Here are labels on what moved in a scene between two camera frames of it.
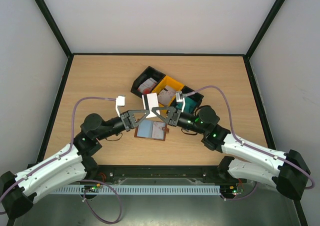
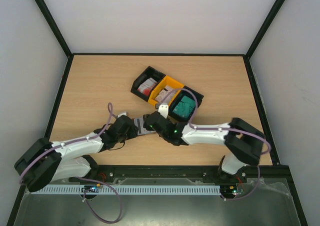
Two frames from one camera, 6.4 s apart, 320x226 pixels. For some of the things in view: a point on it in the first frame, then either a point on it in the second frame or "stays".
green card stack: [189, 106] stays
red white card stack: [147, 86] stays
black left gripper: [126, 121] to [133, 132]
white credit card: [152, 102] to [139, 123]
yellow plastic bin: [170, 82] stays
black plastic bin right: [195, 97] stays
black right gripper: [173, 116] to [148, 121]
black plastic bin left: [148, 73] stays
